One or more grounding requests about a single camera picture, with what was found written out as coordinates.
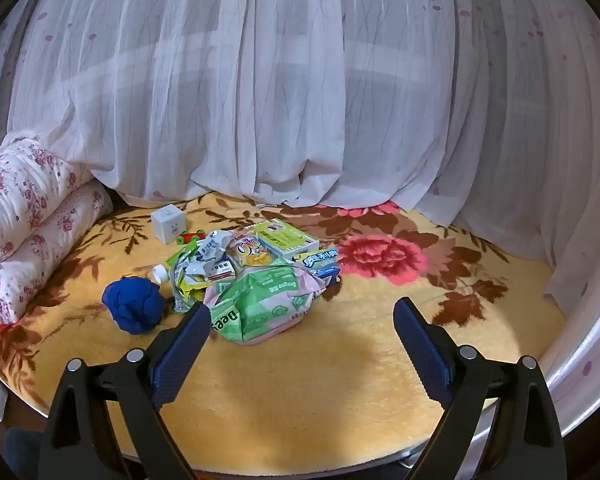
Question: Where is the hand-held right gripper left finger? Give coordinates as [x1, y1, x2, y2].
[39, 301, 212, 480]

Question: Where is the folded pink floral quilt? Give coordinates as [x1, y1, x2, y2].
[0, 130, 115, 325]

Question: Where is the white sheer floral curtain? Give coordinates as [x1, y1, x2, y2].
[0, 0, 600, 433]

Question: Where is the red and white small box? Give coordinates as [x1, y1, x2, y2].
[207, 260, 238, 283]

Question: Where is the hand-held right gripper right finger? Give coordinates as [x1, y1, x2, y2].
[392, 296, 568, 480]

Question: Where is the yellow floral plush blanket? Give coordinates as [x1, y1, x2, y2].
[0, 192, 566, 471]

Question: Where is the light green carton box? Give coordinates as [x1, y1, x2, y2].
[252, 219, 321, 261]

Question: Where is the crumpled blue cloth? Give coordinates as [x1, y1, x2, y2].
[101, 279, 167, 335]

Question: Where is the blue and yellow small box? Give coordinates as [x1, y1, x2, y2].
[292, 246, 342, 286]

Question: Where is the orange snack wrapper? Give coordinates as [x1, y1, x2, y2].
[227, 234, 276, 273]

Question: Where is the white cube box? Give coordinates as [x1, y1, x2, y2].
[150, 205, 187, 245]

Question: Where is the green and pink plastic bag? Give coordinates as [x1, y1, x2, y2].
[202, 264, 327, 346]

